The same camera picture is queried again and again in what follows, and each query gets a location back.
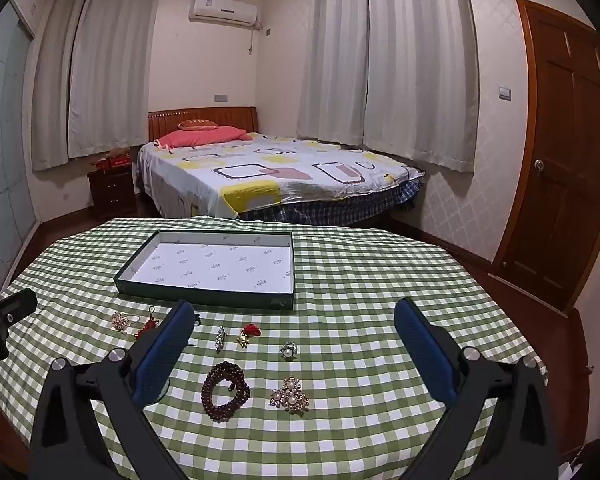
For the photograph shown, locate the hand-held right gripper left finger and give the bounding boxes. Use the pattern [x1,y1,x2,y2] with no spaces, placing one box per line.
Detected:
[27,299,197,480]

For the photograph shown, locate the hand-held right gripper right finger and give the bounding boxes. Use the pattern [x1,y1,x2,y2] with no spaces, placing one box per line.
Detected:
[392,296,573,480]

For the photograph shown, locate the red knot charm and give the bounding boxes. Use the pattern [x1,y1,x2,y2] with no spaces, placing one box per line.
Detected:
[134,306,161,341]

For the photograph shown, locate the champagne bead bracelet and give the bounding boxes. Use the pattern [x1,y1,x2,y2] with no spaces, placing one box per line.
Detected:
[111,311,143,335]

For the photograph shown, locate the dark red bead bracelet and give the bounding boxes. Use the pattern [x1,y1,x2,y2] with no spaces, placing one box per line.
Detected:
[201,361,251,410]

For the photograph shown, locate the gold turtle charm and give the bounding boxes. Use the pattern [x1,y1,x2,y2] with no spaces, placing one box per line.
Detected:
[237,323,262,348]

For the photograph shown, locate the green shallow box tray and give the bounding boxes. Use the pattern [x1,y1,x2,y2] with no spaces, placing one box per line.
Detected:
[114,230,296,310]

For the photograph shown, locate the gold pearl brooch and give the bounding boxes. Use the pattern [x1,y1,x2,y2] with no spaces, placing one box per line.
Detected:
[269,376,311,414]

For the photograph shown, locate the green checked tablecloth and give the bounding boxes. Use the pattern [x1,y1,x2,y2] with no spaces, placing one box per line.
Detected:
[0,215,551,480]

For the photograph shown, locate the dark wooden nightstand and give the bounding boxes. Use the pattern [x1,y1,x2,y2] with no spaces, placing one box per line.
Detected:
[87,165,139,221]

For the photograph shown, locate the glass sliding wardrobe door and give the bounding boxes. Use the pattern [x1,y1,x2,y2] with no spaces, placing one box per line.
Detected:
[0,0,41,296]

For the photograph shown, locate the red boxes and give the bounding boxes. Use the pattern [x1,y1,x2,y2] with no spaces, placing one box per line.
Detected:
[92,147,133,173]

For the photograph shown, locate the bed with printed sheet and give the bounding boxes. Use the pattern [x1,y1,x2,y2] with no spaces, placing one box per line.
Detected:
[136,106,426,226]

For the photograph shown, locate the pink pillow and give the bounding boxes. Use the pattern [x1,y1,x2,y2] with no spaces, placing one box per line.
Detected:
[158,126,253,149]

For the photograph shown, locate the wooden headboard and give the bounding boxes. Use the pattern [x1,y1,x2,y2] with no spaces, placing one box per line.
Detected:
[147,106,259,142]

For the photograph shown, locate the brown wooden door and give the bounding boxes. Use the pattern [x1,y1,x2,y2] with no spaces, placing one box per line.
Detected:
[490,0,600,317]

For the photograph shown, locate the white curtain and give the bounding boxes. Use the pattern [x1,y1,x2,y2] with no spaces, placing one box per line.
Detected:
[67,0,165,160]
[296,0,371,147]
[362,0,481,175]
[31,0,93,172]

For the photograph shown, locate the white air conditioner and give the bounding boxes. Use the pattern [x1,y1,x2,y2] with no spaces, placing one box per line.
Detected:
[189,0,262,28]

